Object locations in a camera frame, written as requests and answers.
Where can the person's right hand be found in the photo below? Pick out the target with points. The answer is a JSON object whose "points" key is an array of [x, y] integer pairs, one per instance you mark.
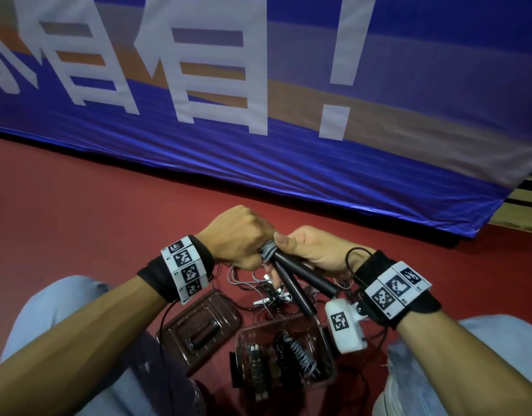
{"points": [[324, 253]]}

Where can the person's left hand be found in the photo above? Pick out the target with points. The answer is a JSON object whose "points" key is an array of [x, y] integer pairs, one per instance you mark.
{"points": [[231, 238]]}

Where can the person's left fingers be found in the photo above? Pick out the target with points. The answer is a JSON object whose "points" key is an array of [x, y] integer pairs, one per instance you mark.
{"points": [[257, 233]]}

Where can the person's right thumb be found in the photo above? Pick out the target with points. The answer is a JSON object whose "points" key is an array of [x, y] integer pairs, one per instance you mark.
{"points": [[289, 242]]}

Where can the person's right forearm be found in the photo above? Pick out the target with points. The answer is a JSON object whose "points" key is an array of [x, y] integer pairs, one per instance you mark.
{"points": [[456, 363]]}

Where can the person's left forearm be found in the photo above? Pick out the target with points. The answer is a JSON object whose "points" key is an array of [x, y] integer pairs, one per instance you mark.
{"points": [[75, 342]]}

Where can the black wristband with marker blocks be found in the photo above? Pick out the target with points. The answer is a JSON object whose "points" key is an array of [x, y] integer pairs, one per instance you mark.
{"points": [[398, 290], [185, 266]]}

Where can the blue banner with white characters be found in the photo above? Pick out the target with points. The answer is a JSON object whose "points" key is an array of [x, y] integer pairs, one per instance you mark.
{"points": [[292, 160]]}

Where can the clear plastic box lid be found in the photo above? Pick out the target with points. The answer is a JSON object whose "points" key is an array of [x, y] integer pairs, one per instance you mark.
{"points": [[201, 331]]}

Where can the grey coiled spring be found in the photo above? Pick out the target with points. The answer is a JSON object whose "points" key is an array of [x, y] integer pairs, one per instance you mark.
{"points": [[304, 355]]}

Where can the clear plastic storage box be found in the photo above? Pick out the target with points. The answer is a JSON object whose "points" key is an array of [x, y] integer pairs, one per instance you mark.
{"points": [[287, 368]]}

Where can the wooden bench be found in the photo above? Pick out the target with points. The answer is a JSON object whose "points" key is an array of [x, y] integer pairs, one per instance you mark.
{"points": [[521, 203]]}

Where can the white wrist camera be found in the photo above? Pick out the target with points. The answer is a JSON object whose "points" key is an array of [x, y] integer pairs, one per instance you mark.
{"points": [[344, 327]]}

